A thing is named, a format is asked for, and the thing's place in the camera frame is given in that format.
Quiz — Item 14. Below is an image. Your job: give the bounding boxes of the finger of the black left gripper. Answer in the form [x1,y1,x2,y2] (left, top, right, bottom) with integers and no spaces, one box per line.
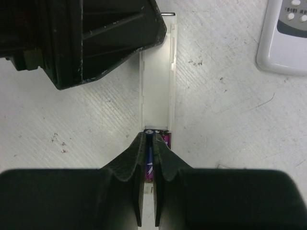
[0,0,166,90]

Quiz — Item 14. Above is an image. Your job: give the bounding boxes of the blue battery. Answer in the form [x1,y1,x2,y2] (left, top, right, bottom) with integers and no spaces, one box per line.
[144,129,155,183]

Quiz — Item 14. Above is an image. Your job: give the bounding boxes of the grey white remote control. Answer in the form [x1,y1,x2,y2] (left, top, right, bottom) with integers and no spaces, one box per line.
[256,0,307,76]

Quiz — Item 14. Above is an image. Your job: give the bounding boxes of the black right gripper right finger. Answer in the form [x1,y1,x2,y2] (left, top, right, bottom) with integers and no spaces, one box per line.
[153,134,301,230]

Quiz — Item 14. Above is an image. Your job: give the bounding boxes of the purple battery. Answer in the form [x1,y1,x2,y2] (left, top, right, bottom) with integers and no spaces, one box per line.
[159,130,171,149]

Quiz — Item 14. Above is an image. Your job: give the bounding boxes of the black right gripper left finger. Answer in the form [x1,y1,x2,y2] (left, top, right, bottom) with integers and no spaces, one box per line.
[0,132,146,230]

